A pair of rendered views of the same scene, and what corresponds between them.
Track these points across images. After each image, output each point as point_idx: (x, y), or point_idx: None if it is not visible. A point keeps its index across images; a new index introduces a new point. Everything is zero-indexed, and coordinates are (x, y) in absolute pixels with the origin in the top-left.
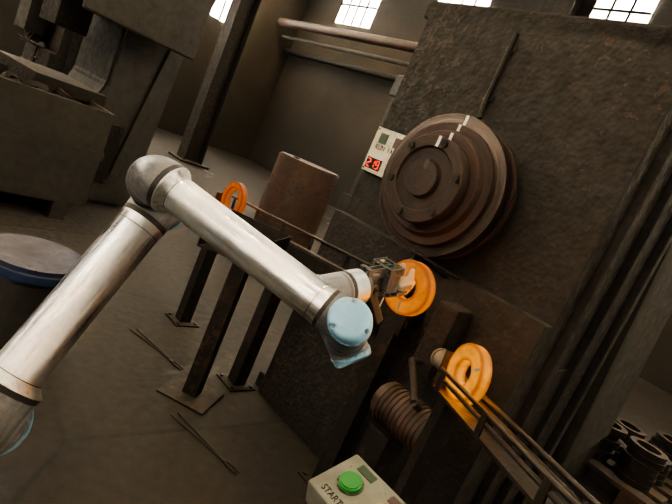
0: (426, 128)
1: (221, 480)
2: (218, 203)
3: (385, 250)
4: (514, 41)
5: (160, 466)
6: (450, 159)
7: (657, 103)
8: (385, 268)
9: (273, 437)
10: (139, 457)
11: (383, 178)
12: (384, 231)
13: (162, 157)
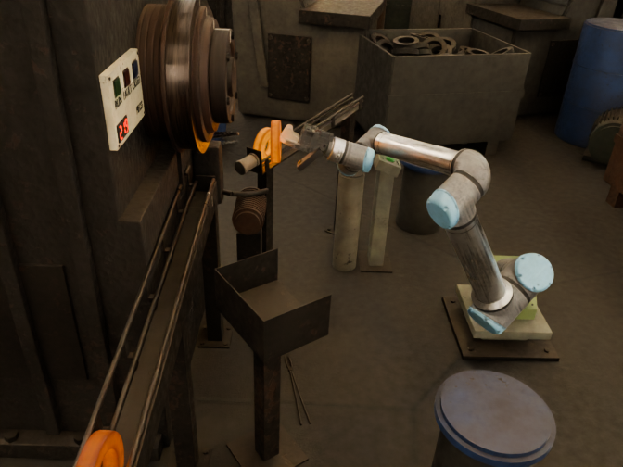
0: (199, 31)
1: (303, 357)
2: (440, 146)
3: (169, 182)
4: None
5: (346, 376)
6: (233, 44)
7: None
8: (319, 129)
9: (216, 384)
10: (359, 386)
11: (192, 117)
12: (142, 178)
13: (477, 153)
